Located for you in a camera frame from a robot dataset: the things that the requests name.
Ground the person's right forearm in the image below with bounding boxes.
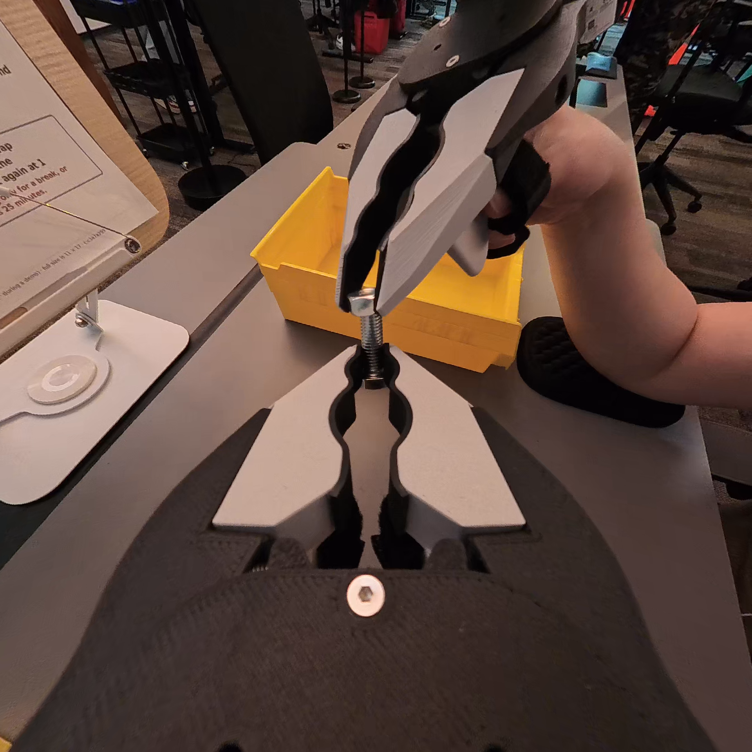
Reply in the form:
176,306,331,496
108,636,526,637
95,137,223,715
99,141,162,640
537,200,752,412

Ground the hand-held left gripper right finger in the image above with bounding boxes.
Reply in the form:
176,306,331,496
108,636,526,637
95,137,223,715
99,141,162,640
385,344,526,553

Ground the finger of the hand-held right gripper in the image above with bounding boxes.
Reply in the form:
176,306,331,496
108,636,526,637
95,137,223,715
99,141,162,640
335,113,443,313
375,67,526,316

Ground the wooden sign board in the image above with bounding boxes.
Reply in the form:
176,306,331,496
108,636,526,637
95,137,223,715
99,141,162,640
32,0,171,259

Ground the black stanchion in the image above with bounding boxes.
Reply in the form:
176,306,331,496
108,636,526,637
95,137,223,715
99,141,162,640
332,23,363,105
167,0,248,212

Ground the black wire shelf cart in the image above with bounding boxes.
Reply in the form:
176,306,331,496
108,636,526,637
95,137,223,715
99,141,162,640
76,0,259,171

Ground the black office chair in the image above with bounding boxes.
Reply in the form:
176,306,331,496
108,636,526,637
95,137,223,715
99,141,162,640
637,59,752,236
194,0,334,165

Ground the red plastic bin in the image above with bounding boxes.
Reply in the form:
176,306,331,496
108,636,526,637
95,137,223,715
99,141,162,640
354,11,391,55

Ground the steel hex bolt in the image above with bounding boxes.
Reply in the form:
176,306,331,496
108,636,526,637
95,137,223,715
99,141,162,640
355,314,391,391

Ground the white printed paper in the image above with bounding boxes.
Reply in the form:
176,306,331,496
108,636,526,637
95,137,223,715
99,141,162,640
578,0,618,43

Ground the printed instruction sheet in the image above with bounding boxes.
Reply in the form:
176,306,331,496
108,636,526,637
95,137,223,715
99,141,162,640
0,20,161,353

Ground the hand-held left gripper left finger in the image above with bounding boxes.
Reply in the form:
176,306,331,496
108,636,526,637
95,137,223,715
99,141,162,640
211,344,360,553

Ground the black elbow rest pad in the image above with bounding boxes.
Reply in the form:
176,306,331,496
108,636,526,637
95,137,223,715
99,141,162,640
517,317,687,428

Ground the person's right hand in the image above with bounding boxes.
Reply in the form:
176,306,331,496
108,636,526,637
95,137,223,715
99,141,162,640
523,108,626,229

